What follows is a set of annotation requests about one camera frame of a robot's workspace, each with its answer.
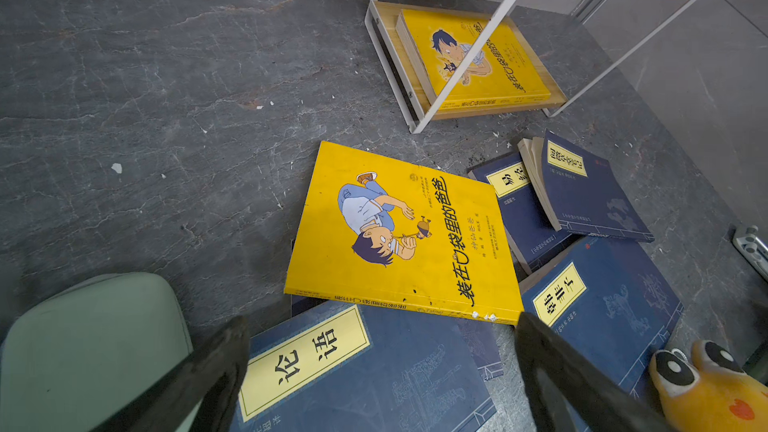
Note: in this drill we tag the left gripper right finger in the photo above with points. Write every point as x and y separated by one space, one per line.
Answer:
556 377

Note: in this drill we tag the white wooden two-tier shelf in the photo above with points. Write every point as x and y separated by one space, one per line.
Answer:
416 118

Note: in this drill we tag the yellow cartoon book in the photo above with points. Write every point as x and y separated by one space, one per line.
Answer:
500 74
382 232

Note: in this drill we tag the blue book Lunyu label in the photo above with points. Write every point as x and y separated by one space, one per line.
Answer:
340 367

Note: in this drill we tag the blue book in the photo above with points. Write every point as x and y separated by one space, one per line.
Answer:
531 237
608 300
578 190

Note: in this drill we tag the pale green case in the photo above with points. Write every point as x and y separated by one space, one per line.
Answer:
77 358

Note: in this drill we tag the yellow plush toy red dress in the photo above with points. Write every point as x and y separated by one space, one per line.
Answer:
708 390

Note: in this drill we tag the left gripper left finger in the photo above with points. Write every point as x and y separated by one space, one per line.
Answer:
205 386

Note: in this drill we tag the yellow cartoon book in shelf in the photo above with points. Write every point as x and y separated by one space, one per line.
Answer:
500 74

